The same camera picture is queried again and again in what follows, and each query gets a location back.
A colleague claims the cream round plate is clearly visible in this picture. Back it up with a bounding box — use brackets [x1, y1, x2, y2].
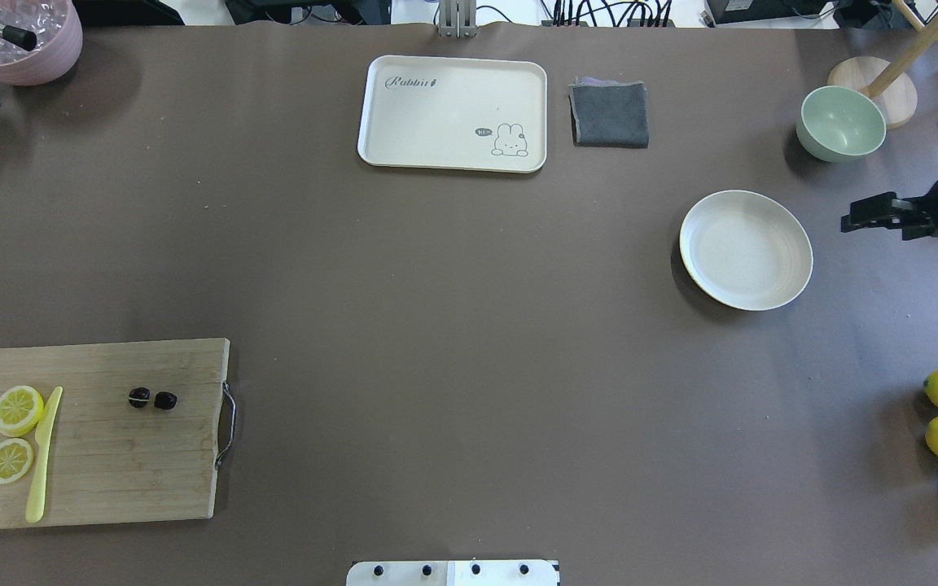
[678, 190, 814, 312]

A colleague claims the cream rabbit tray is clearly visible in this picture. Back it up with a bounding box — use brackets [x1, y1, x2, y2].
[357, 55, 548, 173]

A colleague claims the dark cherry right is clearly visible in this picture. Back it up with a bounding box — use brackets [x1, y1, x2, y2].
[153, 391, 178, 409]

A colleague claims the mint green bowl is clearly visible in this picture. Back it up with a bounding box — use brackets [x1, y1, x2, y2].
[796, 85, 888, 163]

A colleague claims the wooden cup stand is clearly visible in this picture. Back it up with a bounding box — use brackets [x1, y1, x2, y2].
[827, 1, 938, 130]

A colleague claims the grey folded cloth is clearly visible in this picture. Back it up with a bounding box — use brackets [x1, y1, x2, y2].
[569, 77, 651, 149]

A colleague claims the bamboo cutting board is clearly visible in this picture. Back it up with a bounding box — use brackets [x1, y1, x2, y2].
[0, 338, 230, 529]

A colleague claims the pink bowl with ice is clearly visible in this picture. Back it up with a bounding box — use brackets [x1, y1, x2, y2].
[0, 1, 83, 86]

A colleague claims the lemon slice near edge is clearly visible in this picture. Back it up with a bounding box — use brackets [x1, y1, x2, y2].
[0, 385, 45, 438]

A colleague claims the yellow plastic knife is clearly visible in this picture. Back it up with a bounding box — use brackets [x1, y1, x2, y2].
[24, 386, 64, 524]

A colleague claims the aluminium frame post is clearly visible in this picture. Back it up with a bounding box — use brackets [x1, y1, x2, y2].
[436, 0, 479, 38]

